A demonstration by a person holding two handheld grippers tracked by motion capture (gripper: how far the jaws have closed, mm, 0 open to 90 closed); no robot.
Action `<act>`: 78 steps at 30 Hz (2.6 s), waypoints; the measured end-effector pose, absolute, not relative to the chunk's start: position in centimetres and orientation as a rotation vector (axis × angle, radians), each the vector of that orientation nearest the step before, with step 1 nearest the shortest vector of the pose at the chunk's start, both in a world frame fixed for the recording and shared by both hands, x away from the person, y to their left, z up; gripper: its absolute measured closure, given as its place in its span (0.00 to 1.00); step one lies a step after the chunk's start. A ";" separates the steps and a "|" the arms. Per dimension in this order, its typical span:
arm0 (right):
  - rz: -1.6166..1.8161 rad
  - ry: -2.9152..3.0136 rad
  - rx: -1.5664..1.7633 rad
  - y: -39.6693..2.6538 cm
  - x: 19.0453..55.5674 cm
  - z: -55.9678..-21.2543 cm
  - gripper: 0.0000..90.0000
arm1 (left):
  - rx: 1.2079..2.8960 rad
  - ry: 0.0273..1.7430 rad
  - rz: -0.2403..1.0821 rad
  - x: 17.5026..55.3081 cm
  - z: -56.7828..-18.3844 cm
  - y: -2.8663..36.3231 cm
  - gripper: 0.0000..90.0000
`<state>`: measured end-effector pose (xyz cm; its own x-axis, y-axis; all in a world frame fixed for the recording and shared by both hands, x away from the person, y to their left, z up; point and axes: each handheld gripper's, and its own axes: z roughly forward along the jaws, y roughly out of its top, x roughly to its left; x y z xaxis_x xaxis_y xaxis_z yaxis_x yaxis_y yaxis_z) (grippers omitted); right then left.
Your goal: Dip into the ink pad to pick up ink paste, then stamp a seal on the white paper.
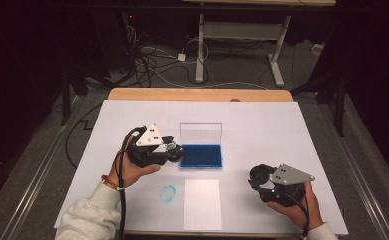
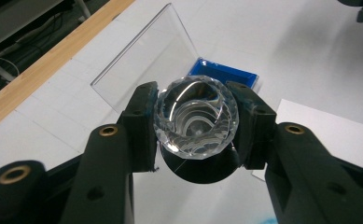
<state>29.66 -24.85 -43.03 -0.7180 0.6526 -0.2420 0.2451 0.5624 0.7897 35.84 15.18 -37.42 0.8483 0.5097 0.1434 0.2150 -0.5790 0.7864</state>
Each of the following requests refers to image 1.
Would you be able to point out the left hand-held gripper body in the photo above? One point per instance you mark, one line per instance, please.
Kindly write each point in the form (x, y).
(148, 146)

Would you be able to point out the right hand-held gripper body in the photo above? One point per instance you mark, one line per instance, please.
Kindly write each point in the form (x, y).
(290, 175)

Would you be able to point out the blue ink pad clear case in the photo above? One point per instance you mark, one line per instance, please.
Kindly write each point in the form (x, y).
(200, 156)

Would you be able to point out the person's left hand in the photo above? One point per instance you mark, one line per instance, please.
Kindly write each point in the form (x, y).
(128, 171)

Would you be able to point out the person's right hand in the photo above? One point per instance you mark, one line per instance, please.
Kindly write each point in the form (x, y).
(302, 213)

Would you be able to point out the blue ink smudge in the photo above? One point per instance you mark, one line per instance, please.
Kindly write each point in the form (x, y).
(167, 193)

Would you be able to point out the white table cover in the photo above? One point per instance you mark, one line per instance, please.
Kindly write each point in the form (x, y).
(248, 133)

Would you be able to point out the wooden table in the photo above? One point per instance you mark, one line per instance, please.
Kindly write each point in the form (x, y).
(198, 94)

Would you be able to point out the white paper sheet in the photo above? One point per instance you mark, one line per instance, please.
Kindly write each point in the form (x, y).
(202, 205)

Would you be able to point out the small white power adapter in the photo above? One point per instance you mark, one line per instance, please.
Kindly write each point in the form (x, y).
(181, 57)

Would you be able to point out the black metal stand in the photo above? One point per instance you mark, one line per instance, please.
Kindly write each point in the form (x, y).
(65, 100)
(339, 106)

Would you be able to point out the white power strip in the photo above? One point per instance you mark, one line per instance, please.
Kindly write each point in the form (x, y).
(317, 49)

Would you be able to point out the metal floor rail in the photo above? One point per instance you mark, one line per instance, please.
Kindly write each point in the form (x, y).
(358, 173)
(38, 173)

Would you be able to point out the white metal desk frame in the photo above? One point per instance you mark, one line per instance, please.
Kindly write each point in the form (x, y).
(242, 30)

